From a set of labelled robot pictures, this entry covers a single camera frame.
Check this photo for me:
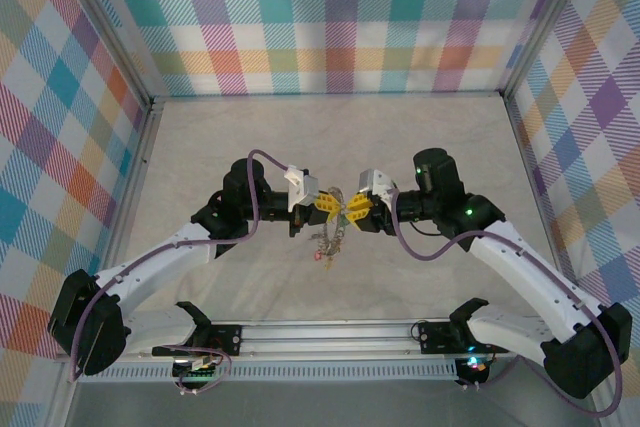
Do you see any lit LED controller board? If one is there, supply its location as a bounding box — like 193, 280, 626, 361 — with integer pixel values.
457, 354, 494, 378

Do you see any green circuit board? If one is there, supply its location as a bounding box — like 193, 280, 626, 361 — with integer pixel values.
172, 359, 221, 383

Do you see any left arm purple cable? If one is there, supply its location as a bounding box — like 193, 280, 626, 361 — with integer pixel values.
69, 148, 296, 383

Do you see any aluminium frame floor rail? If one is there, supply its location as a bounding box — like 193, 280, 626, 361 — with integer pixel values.
502, 95, 616, 348
154, 91, 506, 102
47, 99, 166, 427

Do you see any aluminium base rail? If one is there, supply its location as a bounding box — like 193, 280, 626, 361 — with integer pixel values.
119, 319, 481, 366

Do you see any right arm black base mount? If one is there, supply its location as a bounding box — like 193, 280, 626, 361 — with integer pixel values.
418, 321, 464, 356

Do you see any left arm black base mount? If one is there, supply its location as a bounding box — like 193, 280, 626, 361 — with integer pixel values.
202, 324, 245, 356

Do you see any slotted grey cable duct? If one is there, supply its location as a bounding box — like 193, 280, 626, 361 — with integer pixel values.
79, 364, 461, 383

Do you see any thin wire bundle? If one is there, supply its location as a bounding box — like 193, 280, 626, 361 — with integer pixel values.
172, 344, 232, 396

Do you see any aluminium frame post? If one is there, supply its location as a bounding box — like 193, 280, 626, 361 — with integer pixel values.
58, 0, 159, 106
502, 0, 592, 101

